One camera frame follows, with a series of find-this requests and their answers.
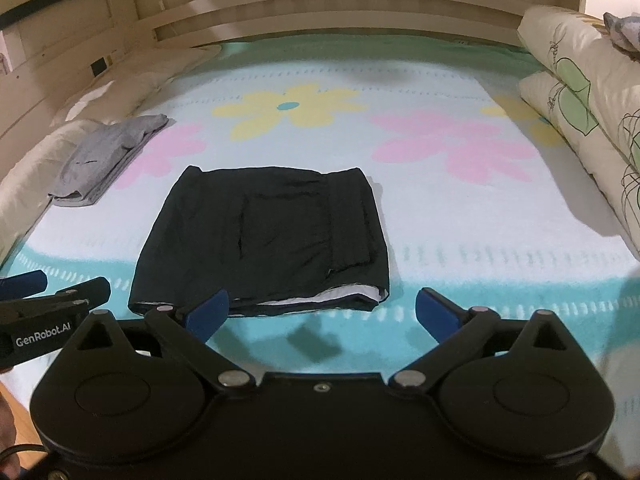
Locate black pants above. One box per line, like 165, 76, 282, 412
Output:
128, 166, 390, 316

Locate grey folded garment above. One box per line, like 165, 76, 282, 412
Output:
49, 114, 170, 207

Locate cream floral pillow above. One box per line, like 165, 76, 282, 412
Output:
518, 72, 639, 248
518, 6, 639, 167

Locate grey plush toy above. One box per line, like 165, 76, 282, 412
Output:
603, 12, 640, 54

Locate beige wooden bed frame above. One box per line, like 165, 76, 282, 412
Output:
1, 0, 587, 169

